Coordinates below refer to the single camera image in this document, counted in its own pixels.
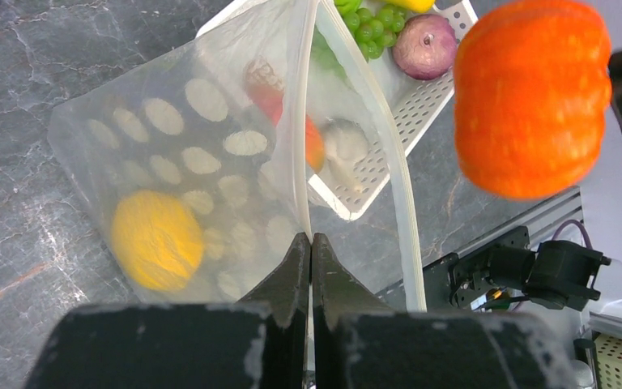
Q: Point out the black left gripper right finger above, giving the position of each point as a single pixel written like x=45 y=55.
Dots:
x=362 y=343

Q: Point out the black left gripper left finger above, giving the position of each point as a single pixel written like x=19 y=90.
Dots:
x=256 y=342

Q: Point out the orange toy pumpkin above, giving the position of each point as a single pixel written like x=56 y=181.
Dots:
x=531 y=93

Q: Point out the yellow orange toy fruit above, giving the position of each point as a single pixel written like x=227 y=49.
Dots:
x=157 y=240

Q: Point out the clear zip top bag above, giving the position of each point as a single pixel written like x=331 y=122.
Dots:
x=231 y=124

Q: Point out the green toy grapes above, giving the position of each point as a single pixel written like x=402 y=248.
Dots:
x=373 y=32

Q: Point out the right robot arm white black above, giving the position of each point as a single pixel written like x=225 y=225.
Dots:
x=559 y=274

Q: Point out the white toy garlic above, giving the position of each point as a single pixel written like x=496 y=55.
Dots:
x=345 y=145

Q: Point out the purple toy onion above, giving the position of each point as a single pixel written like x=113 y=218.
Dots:
x=426 y=47

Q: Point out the white perforated plastic basket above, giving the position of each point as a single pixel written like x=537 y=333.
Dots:
x=414 y=104

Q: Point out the green toy lettuce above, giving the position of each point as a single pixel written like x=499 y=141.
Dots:
x=347 y=6

